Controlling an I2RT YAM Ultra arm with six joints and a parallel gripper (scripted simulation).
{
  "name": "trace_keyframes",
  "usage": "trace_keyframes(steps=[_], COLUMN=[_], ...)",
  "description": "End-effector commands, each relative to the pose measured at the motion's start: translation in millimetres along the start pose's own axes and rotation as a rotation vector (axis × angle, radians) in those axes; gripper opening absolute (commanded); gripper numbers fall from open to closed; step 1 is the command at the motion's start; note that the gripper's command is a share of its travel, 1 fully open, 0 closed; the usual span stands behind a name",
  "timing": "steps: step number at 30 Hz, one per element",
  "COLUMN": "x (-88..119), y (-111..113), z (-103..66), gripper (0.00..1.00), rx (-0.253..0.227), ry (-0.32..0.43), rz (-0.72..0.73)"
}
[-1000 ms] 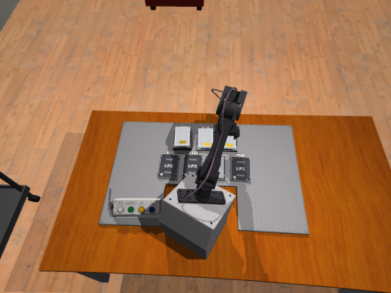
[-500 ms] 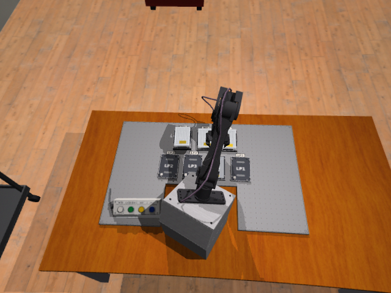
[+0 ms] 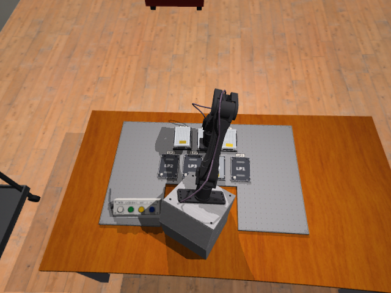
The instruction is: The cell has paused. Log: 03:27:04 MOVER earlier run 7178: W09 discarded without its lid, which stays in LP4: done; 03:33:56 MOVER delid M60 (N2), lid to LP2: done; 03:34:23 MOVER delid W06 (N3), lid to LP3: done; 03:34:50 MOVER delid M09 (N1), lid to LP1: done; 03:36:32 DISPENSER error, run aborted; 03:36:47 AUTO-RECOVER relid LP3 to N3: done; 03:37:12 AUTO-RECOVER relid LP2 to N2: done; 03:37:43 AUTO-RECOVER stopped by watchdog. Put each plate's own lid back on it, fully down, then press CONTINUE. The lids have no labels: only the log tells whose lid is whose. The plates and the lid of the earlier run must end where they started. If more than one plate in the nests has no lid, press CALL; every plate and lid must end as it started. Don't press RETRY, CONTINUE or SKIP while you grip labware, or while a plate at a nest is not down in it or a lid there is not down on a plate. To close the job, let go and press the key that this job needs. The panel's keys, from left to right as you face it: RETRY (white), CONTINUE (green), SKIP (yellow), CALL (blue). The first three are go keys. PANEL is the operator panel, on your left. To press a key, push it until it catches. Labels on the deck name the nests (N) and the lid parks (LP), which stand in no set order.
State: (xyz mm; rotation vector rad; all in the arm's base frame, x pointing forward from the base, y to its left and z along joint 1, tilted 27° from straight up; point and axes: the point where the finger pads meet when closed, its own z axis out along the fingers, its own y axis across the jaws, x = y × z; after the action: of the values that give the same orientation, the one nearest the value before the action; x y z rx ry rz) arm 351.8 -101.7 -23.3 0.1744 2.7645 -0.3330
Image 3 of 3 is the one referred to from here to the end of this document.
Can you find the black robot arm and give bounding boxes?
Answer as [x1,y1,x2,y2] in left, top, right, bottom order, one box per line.
[177,89,239,204]

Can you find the white microplate lid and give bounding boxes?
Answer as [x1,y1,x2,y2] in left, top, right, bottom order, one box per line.
[222,129,236,148]
[218,157,224,178]
[198,128,204,148]
[174,127,190,146]

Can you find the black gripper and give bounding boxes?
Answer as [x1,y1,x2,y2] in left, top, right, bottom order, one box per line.
[199,138,210,152]

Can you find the grey button panel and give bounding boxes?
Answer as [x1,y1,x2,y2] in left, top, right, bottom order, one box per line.
[109,196,162,218]

